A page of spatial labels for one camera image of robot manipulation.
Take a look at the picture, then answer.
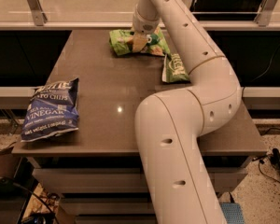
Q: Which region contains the blue perforated mat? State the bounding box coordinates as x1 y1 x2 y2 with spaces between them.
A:
220 203 245 224

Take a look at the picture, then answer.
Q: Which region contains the black monitor in background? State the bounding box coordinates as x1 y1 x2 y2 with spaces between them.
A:
189 0 262 21

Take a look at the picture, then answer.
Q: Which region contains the left metal railing post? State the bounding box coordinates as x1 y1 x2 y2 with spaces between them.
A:
26 0 48 26

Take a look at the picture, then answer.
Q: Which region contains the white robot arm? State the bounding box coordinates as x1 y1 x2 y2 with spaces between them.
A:
133 0 242 224

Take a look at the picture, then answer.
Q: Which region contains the metal railing post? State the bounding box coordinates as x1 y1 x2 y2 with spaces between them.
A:
26 0 48 26
255 0 278 27

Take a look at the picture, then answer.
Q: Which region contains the black cable on left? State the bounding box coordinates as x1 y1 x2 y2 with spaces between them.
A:
0 175 61 224

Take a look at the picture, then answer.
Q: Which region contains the blue kettle chip bag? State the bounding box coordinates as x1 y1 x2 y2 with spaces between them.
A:
21 78 79 142

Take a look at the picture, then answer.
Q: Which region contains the right metal railing post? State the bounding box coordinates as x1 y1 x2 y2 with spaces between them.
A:
255 0 278 27

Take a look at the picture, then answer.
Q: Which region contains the green jalapeno chip bag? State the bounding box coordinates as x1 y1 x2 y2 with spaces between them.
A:
161 53 189 83

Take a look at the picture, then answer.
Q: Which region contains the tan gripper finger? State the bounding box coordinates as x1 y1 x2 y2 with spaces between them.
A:
133 33 147 53

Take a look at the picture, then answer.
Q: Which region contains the green rice chip bag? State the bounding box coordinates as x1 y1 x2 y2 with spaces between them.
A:
109 27 170 56

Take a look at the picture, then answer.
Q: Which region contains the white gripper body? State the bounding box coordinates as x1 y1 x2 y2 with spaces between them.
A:
133 7 159 35

